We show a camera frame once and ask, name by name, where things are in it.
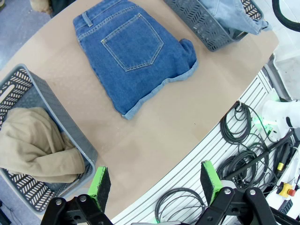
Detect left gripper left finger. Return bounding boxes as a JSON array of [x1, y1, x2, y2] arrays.
[[42, 166, 114, 225]]

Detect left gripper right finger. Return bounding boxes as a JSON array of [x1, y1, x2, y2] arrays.
[[194, 160, 278, 225]]

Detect tan top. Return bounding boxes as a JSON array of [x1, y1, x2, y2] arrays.
[[0, 106, 86, 184]]

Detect dark blue denim shorts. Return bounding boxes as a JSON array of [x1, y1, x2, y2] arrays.
[[73, 0, 199, 120]]

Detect light blue denim shorts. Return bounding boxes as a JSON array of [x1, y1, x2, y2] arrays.
[[200, 0, 273, 36]]

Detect black flat bar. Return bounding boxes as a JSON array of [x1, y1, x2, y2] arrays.
[[225, 130, 295, 181]]

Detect grey perforated plastic basket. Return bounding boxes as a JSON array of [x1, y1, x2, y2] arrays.
[[163, 0, 265, 53], [0, 63, 99, 213]]

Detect yellow emergency stop button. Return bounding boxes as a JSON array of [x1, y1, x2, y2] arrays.
[[276, 182, 297, 198]]

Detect white plastic bin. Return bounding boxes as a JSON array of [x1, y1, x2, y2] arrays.
[[264, 41, 300, 102]]

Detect black coiled cable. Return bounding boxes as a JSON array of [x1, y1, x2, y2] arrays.
[[154, 187, 208, 224], [219, 101, 270, 144], [216, 149, 278, 191]]

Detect black right arm hose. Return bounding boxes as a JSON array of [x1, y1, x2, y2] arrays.
[[271, 0, 300, 33]]

